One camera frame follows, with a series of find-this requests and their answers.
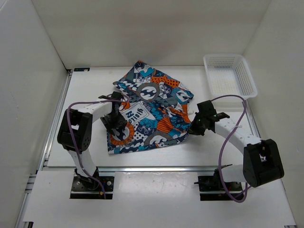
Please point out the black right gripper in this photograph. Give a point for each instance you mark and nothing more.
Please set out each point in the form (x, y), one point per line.
(193, 129)

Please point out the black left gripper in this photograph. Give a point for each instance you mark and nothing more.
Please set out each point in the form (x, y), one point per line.
(121, 121)

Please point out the colourful patterned shorts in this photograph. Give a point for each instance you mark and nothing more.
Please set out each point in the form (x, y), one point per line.
(156, 112)

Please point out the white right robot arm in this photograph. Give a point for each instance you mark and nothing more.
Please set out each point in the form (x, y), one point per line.
(261, 159)

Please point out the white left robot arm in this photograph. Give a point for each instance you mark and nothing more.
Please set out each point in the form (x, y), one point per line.
(75, 132)

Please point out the white plastic mesh basket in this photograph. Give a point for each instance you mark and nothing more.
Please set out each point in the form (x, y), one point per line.
(229, 74)

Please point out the small blue label sticker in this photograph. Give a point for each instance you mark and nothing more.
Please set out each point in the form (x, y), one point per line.
(81, 69)

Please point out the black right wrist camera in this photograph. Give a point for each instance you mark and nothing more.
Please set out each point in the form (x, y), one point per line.
(206, 108)

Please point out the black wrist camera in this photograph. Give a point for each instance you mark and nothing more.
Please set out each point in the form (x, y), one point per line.
(206, 108)
(116, 96)

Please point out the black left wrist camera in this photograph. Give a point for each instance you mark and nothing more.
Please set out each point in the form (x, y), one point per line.
(116, 96)

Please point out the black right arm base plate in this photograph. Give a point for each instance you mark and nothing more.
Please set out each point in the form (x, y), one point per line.
(210, 190)

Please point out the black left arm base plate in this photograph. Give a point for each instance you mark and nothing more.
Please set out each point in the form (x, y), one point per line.
(81, 189)

